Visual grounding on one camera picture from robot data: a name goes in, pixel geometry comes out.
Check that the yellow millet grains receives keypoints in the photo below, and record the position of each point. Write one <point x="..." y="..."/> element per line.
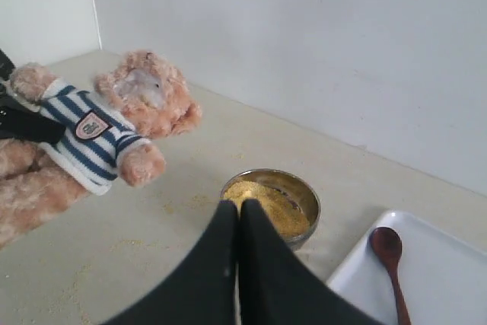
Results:
<point x="286" y="219"/>

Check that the steel bowl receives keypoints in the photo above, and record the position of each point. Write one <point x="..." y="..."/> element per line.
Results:
<point x="301" y="195"/>

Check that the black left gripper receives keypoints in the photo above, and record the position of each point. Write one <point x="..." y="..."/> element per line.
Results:
<point x="23" y="124"/>

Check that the dark red wooden spoon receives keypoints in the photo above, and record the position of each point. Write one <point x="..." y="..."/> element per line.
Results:
<point x="387" y="247"/>

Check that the tan teddy bear striped sweater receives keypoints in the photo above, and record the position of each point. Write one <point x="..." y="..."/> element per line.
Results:
<point x="110" y="134"/>

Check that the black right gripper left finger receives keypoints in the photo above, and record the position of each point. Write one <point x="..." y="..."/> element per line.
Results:
<point x="201" y="289"/>

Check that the white plastic tray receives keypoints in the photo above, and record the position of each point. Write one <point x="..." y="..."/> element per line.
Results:
<point x="442" y="278"/>

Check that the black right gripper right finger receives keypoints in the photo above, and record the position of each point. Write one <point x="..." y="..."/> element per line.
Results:
<point x="275" y="287"/>

